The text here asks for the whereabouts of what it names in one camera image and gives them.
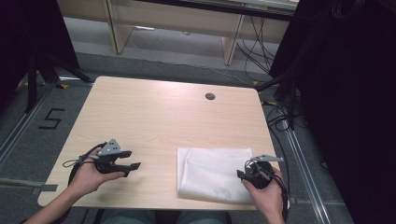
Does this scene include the black curtain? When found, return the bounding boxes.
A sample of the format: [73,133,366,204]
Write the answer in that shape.
[268,0,396,224]
[0,0,80,108]

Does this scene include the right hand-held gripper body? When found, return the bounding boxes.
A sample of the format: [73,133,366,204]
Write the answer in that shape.
[244,154,285,190]

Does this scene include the grey tape strip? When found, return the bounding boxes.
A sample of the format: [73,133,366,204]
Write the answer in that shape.
[31,183,59,197]

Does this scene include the black metal stand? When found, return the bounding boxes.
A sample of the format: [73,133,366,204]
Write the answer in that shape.
[23,51,95,114]
[255,61,301,131]

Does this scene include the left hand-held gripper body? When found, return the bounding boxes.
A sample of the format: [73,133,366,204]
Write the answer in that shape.
[93,137,126,175]

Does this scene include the metal floor rail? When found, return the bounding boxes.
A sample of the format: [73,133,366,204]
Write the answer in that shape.
[280,120,332,224]
[0,81,58,171]

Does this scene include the black floor cables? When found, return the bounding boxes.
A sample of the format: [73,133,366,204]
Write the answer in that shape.
[261,98,310,133]

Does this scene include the light wooden desk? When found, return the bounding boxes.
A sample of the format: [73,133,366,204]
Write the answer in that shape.
[55,0,301,66]

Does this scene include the person's leg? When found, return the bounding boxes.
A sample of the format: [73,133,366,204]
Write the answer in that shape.
[175,210,233,224]
[100,209,157,224]

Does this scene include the person's right hand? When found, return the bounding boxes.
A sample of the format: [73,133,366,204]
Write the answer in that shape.
[242,167,290,219]

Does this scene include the grey floor cable cover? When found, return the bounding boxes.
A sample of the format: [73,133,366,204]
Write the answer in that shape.
[0,176,42,189]

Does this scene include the hanging black cables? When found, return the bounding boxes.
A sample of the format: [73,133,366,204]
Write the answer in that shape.
[235,15,278,82]

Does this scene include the person's left hand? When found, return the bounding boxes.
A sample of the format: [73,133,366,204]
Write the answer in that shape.
[67,147,126,197]

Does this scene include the white towel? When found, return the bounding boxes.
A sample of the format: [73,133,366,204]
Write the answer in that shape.
[176,147,255,205]

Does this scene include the person's right leg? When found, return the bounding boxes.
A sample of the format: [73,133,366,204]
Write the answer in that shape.
[175,210,233,224]

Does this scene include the person's left leg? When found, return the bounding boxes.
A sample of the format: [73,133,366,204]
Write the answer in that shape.
[100,209,157,224]

